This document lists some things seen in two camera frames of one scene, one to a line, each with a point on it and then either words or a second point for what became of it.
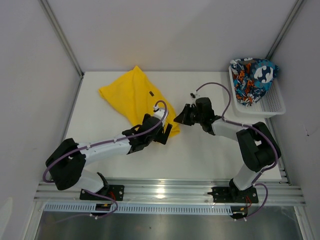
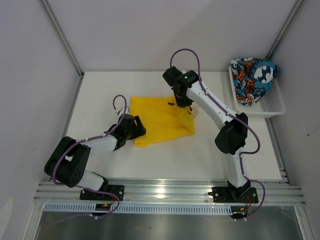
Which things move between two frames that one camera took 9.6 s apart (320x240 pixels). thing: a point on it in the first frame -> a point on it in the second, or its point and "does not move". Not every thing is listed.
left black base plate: [115, 191] does not move
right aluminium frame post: [282, 32] does not move
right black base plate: [227, 195] does not move
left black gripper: [164, 136] -> [139, 130]
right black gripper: [183, 117] -> [183, 103]
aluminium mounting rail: [278, 190] does not move
